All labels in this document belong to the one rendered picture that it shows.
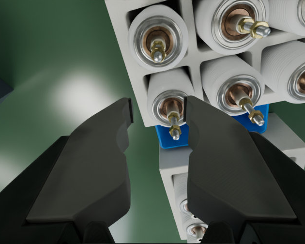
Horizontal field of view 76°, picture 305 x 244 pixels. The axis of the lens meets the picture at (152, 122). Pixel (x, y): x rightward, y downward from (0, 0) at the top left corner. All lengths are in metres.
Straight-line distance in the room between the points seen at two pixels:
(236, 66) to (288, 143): 0.33
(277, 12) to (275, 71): 0.09
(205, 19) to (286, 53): 0.17
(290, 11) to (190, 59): 0.16
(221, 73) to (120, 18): 0.20
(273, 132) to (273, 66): 0.28
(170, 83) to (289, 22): 0.20
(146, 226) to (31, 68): 0.90
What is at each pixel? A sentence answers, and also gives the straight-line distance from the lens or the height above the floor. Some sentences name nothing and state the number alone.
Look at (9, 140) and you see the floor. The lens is 0.91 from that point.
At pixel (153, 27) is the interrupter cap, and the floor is 0.25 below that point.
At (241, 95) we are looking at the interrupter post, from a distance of 0.36.
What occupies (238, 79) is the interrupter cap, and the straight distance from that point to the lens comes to 0.36.
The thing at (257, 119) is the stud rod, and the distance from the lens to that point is 0.31.
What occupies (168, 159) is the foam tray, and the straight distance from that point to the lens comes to 0.59.
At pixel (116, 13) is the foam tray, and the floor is 0.18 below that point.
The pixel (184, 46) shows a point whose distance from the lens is 0.33.
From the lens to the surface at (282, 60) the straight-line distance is 0.42.
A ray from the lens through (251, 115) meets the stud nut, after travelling 0.31.
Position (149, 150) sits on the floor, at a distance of 0.76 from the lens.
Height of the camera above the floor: 0.57
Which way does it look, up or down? 57 degrees down
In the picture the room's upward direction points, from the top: 178 degrees counter-clockwise
